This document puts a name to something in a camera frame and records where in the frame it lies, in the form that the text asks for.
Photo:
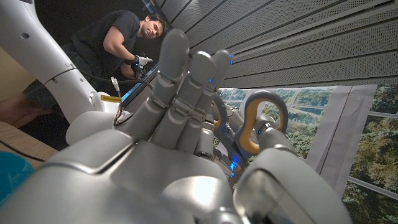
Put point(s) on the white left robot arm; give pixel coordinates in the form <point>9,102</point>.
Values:
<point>40,56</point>

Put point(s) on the teal orange toy plane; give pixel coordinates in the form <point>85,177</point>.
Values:
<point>12,174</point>

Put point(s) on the white gloved person hand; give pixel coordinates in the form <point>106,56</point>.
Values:
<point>143,60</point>
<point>138,71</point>

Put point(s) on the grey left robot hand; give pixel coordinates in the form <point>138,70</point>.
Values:
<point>233,118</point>

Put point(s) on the printed forest window backdrop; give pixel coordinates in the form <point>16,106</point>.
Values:
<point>373,149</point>

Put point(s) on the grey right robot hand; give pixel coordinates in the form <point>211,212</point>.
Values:
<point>140,186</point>

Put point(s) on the person in black t-shirt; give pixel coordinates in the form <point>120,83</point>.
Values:
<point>102,40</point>

